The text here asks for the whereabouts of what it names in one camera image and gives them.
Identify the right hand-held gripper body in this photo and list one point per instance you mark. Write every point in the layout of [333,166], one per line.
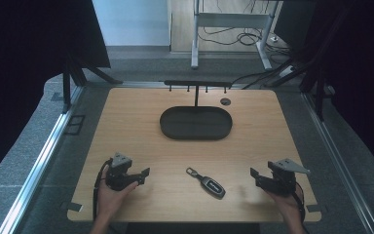
[284,177]

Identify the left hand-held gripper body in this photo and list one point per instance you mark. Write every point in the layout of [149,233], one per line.
[118,172]

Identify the black car key fob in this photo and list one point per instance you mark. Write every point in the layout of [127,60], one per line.
[212,187]

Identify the black key rack with tray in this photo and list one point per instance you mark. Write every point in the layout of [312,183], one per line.
[195,125]

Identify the person's left hand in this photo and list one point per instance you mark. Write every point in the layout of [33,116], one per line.
[112,198]

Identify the person's right hand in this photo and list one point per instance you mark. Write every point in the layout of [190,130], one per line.
[285,204]

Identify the grey tape piece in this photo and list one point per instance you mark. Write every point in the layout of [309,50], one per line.
[57,96]
[314,208]
[73,206]

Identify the black metal stand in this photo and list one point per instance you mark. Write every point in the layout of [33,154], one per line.
[67,87]
[319,97]

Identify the black curtain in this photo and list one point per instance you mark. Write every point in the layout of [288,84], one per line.
[360,71]
[22,65]

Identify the aluminium rail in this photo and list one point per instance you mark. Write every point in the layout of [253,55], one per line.
[42,156]
[337,156]

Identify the white metal desk frame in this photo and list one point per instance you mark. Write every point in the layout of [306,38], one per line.
[230,20]

